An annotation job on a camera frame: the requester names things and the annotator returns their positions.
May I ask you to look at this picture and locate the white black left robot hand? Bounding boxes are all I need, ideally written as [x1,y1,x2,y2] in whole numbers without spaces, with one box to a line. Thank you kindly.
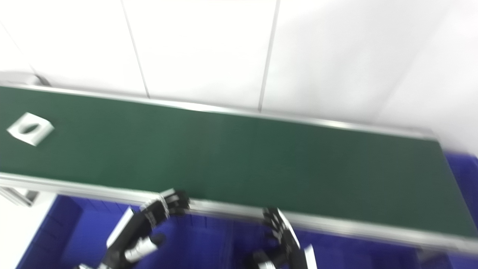
[99,189,192,268]

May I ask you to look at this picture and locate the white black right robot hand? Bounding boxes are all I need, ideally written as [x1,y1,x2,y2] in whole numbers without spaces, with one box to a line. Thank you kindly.
[246,207,318,269]

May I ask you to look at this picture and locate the white block with round hole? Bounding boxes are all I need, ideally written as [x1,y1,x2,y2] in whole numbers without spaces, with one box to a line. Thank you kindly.
[6,112,55,147]

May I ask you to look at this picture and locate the blue plastic bin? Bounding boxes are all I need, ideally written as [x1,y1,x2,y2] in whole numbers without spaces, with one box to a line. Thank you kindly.
[230,217,424,269]
[443,151,478,243]
[15,194,234,269]

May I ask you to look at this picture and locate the green conveyor belt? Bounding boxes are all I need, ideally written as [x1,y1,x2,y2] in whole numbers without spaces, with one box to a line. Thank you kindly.
[0,83,478,258]

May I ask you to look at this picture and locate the aluminium conveyor support leg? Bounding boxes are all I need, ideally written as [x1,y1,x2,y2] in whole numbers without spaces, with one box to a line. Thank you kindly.
[0,185,40,207]

